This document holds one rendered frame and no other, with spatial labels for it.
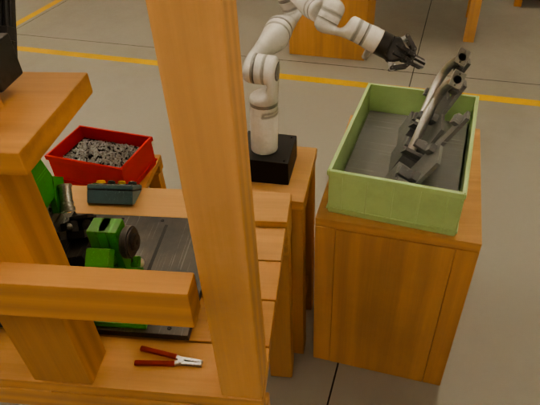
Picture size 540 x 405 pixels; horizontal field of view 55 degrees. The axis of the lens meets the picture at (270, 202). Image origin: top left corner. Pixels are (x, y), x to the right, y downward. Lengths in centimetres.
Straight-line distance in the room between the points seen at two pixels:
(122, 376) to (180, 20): 87
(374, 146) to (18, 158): 141
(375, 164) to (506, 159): 180
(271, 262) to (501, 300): 146
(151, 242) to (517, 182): 240
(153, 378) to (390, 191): 87
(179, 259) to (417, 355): 109
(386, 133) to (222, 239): 130
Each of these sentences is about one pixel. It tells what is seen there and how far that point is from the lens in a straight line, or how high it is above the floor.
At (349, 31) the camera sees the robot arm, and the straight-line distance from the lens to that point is 168.
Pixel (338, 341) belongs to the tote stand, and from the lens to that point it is 219.
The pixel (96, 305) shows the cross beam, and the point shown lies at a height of 123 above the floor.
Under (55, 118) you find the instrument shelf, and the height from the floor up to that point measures 153.
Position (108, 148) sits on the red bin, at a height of 89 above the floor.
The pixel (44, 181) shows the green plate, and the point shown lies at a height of 112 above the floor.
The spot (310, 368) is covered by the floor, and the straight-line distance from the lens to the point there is 229.
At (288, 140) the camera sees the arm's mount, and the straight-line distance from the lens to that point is 182.
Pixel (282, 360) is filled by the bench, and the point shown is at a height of 12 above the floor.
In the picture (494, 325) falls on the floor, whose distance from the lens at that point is 256.
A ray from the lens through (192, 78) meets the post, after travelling 68.
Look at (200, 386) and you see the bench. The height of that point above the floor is 88.
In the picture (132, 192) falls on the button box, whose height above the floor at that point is 94.
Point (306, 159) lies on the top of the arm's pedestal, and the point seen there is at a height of 85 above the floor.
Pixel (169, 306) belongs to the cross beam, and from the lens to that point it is 91.
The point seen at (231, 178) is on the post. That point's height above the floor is 148.
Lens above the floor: 193
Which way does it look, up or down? 40 degrees down
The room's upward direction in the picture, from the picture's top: 3 degrees counter-clockwise
